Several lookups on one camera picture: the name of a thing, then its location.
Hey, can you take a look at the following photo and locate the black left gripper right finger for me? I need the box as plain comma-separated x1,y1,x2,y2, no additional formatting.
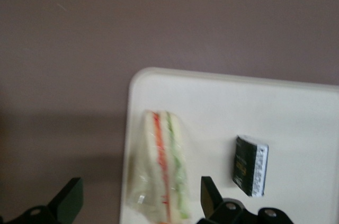
198,176,247,224

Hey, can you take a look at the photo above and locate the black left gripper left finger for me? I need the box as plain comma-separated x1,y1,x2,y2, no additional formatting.
0,177,85,224

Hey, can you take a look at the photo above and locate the triangle sandwich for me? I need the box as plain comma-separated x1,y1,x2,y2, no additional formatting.
126,109,192,224

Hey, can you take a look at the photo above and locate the beige plastic tray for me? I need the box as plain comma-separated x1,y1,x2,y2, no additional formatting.
120,67,339,224

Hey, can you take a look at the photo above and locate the small black white box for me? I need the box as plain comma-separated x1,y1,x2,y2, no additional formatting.
232,134,270,199

